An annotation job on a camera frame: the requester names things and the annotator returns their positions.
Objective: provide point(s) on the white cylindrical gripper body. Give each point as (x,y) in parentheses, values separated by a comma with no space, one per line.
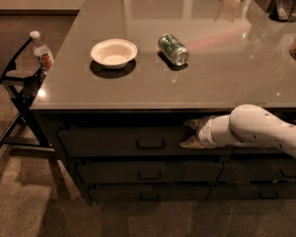
(203,135)

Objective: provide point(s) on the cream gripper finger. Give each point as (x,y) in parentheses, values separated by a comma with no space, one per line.
(199,124)
(191,143)

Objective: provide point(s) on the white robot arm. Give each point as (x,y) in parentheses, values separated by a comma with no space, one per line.
(245,126)

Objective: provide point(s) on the dark top right drawer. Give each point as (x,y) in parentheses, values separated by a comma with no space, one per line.
(256,150)

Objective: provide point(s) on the dark drawer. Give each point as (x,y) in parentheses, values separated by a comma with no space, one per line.
(149,193)
(281,191)
(130,141)
(261,170)
(256,150)
(149,171)

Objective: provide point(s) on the dark middle right drawer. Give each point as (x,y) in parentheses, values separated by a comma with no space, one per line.
(261,170)

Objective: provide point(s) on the dark bottom right drawer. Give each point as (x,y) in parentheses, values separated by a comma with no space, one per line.
(281,191)

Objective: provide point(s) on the dark bottom left drawer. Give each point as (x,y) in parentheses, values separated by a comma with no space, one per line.
(149,193)

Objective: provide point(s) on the dark middle left drawer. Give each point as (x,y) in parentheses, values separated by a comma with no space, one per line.
(149,171)

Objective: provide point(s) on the dark top left drawer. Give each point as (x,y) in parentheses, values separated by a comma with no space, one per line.
(130,141)

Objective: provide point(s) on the green soda can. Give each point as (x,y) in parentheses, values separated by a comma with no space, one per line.
(173,49)

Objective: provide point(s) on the white paper bowl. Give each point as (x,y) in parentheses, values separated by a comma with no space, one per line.
(113,53)

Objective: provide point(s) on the black metal chair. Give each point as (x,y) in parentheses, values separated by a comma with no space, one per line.
(22,91)

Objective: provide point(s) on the clear plastic water bottle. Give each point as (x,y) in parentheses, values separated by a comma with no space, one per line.
(41,52)

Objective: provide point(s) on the dark cabinet frame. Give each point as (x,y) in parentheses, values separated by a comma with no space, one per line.
(53,121)

